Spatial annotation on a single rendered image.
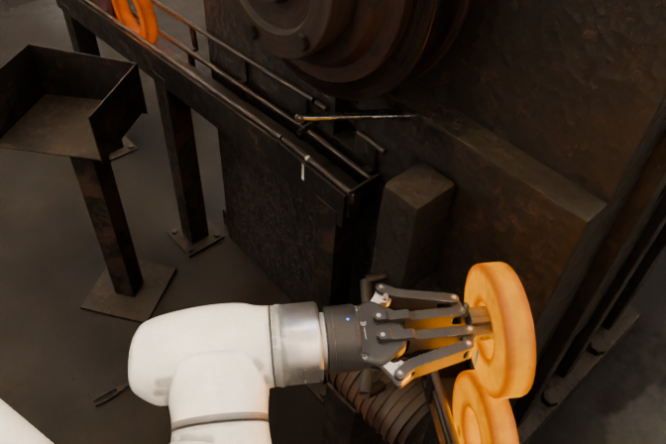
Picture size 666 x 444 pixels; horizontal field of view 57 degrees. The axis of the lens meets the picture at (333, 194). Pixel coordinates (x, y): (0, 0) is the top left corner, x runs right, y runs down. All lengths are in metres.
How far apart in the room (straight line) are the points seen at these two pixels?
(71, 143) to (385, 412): 0.86
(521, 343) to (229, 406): 0.31
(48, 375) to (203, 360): 1.16
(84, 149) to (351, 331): 0.87
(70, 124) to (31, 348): 0.66
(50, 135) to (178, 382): 0.91
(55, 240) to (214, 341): 1.46
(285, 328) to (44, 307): 1.32
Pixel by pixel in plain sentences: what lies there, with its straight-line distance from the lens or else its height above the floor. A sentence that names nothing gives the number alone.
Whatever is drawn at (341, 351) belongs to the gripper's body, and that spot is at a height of 0.89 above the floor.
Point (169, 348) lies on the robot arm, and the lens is 0.67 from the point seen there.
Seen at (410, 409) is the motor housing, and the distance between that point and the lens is 1.06.
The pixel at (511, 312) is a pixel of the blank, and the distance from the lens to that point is 0.69.
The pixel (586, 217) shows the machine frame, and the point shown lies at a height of 0.87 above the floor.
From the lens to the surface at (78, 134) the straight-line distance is 1.45.
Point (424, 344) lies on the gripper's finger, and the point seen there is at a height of 0.87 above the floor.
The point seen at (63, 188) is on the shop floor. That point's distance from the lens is 2.24.
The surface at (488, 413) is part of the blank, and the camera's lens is 0.78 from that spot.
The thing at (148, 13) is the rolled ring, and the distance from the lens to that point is 1.59.
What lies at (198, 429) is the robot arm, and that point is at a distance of 0.65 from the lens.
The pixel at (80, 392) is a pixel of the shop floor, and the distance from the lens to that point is 1.74.
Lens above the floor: 1.46
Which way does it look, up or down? 44 degrees down
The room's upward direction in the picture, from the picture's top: 4 degrees clockwise
